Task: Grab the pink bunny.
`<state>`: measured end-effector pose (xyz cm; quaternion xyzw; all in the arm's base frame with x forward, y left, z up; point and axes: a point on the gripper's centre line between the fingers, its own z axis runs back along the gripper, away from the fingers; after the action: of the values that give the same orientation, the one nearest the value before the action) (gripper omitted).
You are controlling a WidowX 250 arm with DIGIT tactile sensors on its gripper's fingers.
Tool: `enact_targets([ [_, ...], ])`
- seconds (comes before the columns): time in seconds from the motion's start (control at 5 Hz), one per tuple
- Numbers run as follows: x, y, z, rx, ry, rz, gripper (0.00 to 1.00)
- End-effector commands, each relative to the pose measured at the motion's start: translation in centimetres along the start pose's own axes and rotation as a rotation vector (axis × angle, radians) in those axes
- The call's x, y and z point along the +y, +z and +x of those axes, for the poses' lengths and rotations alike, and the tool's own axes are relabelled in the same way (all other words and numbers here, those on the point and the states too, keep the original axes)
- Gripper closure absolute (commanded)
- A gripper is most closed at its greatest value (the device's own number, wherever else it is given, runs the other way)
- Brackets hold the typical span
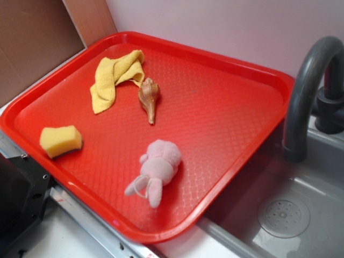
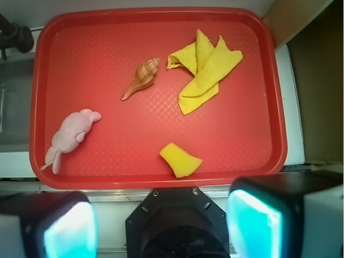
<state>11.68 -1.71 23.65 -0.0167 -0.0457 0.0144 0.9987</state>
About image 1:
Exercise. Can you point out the red plastic tray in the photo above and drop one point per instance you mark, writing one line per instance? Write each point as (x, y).
(218, 110)

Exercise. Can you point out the yellow sponge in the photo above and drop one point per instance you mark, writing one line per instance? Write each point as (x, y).
(58, 141)

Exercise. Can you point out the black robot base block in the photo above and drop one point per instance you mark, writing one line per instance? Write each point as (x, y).
(24, 190)

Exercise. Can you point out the pink plush bunny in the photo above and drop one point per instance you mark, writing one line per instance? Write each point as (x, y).
(159, 165)

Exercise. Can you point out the brown cardboard panel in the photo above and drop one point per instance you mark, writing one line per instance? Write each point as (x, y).
(39, 36)

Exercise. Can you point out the grey sink basin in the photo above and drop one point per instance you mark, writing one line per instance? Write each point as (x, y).
(273, 208)

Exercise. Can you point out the yellow cloth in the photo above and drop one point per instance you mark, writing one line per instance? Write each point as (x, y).
(112, 72)

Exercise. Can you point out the brown conch seashell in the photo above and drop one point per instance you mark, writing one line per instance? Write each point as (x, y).
(148, 96)

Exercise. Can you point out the grey sink faucet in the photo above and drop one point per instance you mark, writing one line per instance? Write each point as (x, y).
(317, 91)

